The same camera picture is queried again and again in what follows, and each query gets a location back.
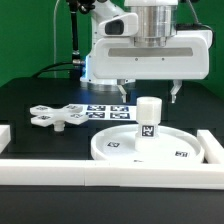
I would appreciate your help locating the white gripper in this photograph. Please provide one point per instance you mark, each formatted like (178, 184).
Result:
(185, 56)

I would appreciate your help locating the white round table top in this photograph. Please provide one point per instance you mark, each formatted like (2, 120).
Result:
(173, 146)

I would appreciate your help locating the white cross-shaped table base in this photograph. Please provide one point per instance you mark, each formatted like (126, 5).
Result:
(44, 116)

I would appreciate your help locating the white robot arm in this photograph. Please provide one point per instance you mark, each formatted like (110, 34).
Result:
(145, 43)

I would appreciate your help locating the white marker sheet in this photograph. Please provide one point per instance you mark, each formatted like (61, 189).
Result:
(110, 112)

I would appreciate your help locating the white right fence bar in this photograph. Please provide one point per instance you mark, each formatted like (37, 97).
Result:
(214, 152)

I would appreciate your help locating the white fence bar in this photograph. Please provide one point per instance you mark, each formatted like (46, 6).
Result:
(103, 173)
(5, 136)
(214, 152)

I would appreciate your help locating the white front fence bar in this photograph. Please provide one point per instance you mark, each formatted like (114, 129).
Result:
(103, 173)

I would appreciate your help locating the white left fence bar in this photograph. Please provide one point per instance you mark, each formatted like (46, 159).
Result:
(5, 136)

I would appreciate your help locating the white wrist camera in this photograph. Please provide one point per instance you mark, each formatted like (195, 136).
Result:
(124, 25)

